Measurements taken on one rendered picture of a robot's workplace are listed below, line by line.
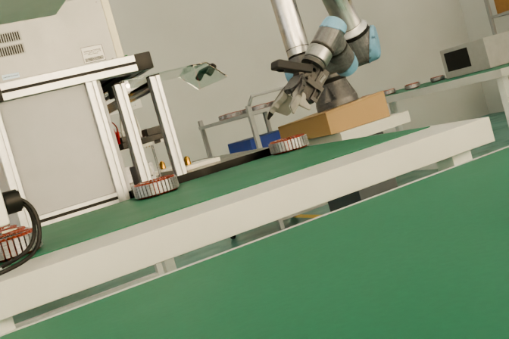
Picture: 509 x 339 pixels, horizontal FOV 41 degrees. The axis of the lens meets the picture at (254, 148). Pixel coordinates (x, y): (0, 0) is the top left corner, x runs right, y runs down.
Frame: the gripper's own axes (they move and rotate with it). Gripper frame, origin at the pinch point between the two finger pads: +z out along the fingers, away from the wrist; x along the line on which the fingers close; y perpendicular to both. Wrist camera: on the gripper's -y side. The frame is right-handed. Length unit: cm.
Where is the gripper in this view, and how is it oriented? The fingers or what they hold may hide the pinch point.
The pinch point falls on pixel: (277, 115)
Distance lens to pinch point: 192.6
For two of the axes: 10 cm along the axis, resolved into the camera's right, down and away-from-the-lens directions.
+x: -4.4, 0.8, 9.0
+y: 7.7, 5.4, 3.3
